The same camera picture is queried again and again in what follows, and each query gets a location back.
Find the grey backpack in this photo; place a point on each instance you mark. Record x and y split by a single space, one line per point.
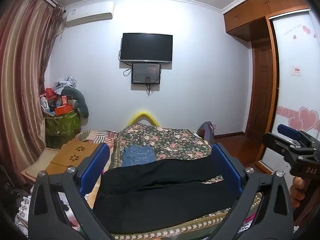
205 132

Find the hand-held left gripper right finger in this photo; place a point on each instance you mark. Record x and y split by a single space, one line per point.
227 165

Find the black wall television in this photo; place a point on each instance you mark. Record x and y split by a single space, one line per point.
146 47

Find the striped cloth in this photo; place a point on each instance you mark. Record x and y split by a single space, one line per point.
98 136

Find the person's right hand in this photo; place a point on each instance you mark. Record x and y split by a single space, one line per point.
298 190

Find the white air conditioner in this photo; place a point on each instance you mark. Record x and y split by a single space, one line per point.
87 12

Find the wardrobe sliding door with hearts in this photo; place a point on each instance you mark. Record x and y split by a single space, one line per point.
297 80

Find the white patterned cloth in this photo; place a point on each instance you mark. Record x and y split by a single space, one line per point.
23 210

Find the orange box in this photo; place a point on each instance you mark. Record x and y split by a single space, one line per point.
63 110

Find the wooden door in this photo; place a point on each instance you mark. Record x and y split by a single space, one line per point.
261 90

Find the grey pillow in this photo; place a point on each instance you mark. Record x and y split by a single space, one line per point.
81 102

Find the floral blanket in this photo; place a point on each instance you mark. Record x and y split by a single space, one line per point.
175 140

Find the beige board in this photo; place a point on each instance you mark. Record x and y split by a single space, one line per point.
40 167

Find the black pants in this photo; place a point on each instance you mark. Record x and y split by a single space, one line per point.
162 195

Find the green patterned basket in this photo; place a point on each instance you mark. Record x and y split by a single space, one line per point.
62 127

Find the wooden overhead cabinet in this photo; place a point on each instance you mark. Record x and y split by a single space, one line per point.
252 12

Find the pile of clothes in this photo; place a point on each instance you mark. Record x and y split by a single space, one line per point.
65 83

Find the small black monitor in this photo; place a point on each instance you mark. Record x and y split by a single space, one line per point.
146 73

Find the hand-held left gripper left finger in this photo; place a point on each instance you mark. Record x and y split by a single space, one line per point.
100 160

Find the striped red curtain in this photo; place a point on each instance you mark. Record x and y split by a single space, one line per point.
22 80

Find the blue denim shorts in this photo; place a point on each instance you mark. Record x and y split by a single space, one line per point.
137 156

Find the red bag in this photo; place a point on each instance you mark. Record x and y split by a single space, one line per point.
50 93

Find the wooden lap table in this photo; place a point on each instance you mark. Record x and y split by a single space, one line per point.
72 152

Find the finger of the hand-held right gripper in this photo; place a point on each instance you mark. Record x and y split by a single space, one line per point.
287 130
275 142

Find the yellow foam tube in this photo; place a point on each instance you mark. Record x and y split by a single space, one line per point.
143 115

